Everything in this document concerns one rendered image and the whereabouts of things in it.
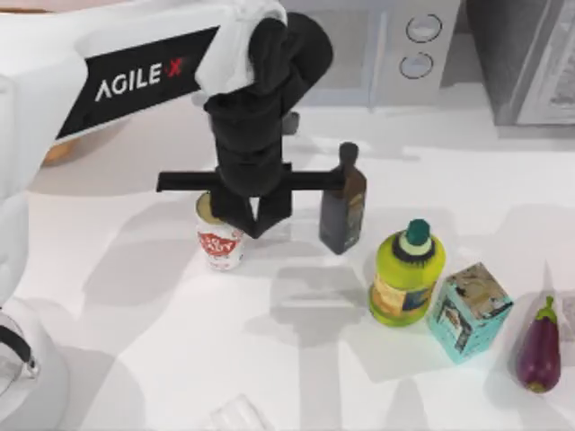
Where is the dark glass bottle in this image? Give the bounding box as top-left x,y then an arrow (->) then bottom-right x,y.
318,141 -> 368,256

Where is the green bottle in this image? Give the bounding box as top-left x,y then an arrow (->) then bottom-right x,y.
368,218 -> 448,330

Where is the purple eggplant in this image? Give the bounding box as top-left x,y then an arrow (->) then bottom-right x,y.
515,295 -> 563,395

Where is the red and white can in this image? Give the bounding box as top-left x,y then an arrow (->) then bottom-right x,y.
194,191 -> 246,273

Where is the grey cabinet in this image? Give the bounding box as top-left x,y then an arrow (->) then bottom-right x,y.
464,0 -> 575,128

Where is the microwave door handle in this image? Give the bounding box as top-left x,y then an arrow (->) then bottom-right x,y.
367,8 -> 388,114

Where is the brown wooden object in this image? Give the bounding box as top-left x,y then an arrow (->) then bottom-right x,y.
43,137 -> 83,166

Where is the round microwave knob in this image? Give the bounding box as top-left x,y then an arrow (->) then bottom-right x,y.
404,12 -> 444,40
398,51 -> 436,81

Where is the pale microwave oven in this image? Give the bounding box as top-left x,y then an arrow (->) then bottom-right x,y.
287,0 -> 456,114

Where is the teal carton box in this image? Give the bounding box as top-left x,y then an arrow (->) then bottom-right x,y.
425,261 -> 515,365

